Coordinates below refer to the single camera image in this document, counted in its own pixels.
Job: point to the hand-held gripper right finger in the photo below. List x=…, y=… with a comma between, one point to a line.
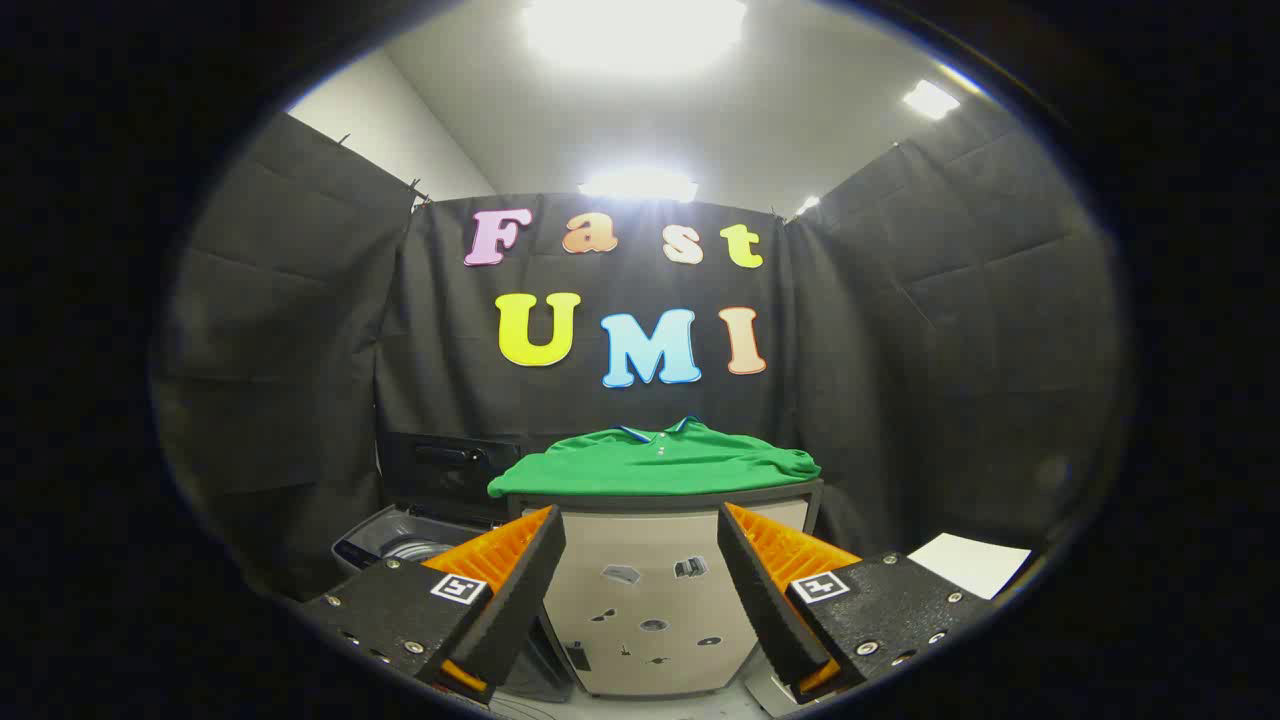
x=765, y=590

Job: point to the white paper sheet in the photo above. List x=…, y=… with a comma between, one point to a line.
x=970, y=563

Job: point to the black backdrop cloth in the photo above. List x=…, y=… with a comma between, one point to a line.
x=900, y=350

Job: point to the large ceiling light panel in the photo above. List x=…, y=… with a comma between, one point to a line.
x=635, y=30

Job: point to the green polo shirt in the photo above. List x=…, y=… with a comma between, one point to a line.
x=650, y=462

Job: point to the grey washing machine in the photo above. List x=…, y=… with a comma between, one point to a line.
x=385, y=535

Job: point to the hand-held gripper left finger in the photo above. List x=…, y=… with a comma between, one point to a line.
x=515, y=590

